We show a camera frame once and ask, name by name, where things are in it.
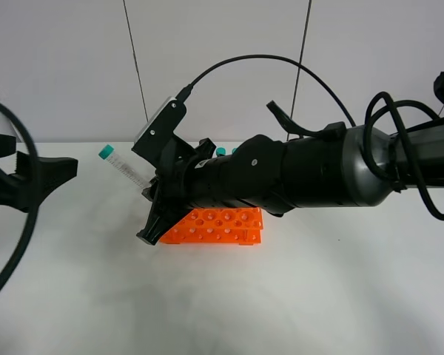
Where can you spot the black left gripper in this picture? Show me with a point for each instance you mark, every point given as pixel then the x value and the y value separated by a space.
pixel 15 189

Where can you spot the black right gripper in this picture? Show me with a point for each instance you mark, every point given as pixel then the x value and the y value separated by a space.
pixel 185 177

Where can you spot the orange test tube rack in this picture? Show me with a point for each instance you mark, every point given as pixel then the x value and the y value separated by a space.
pixel 240 226

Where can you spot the teal capped tube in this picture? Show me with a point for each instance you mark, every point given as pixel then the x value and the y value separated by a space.
pixel 109 154

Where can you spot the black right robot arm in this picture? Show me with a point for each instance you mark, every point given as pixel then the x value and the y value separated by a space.
pixel 274 176

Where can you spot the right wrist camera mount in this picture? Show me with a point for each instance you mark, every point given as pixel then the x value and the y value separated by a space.
pixel 161 125

